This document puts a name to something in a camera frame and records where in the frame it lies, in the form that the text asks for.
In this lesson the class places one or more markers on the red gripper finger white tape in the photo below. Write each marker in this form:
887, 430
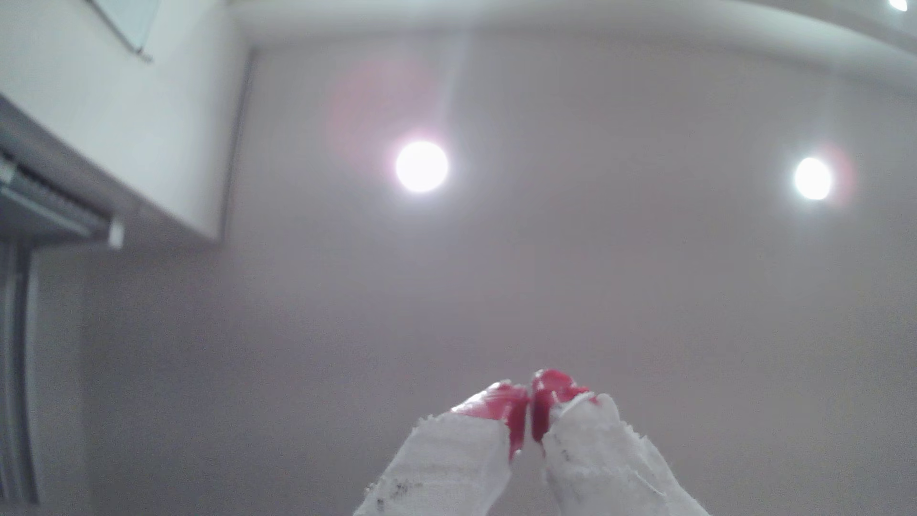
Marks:
444, 466
602, 466

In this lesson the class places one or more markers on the round ceiling light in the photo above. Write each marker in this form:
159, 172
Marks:
813, 178
421, 166
898, 3

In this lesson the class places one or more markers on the grey curtain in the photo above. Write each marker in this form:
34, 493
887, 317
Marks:
16, 373

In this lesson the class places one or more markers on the grey curtain rail box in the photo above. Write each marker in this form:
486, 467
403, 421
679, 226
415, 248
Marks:
43, 197

